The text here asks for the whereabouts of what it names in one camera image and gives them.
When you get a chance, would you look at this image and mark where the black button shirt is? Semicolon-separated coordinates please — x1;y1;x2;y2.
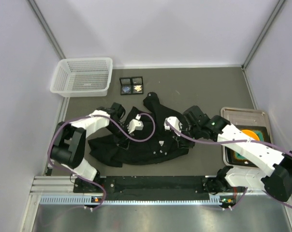
88;92;195;167

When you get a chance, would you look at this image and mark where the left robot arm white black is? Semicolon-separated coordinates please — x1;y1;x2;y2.
50;103;129;182

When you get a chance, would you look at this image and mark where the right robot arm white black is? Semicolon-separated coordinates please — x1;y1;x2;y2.
165;106;292;203

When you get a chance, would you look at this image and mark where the black box gold brooch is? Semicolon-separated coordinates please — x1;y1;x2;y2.
132;76;144;94

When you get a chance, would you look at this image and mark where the metal tray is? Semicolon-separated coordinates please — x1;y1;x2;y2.
220;107;273;168

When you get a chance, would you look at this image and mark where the green black mat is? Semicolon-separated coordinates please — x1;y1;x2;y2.
225;125;271;168

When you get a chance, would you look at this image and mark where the orange bowl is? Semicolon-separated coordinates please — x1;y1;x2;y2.
241;129;260;141

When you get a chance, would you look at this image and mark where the white perforated plastic basket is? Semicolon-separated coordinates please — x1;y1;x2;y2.
50;58;113;98

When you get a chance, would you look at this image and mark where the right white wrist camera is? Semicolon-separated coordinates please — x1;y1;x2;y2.
164;116;183;131

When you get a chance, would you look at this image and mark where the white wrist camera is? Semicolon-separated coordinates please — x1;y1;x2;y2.
127;114;144;134
164;116;183;131

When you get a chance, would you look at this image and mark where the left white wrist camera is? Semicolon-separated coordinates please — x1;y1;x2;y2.
127;114;144;134

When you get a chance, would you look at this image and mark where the grey slotted cable duct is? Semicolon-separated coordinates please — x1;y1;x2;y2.
40;195;234;205

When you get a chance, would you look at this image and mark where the aluminium rail frame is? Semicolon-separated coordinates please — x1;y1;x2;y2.
20;175;75;232

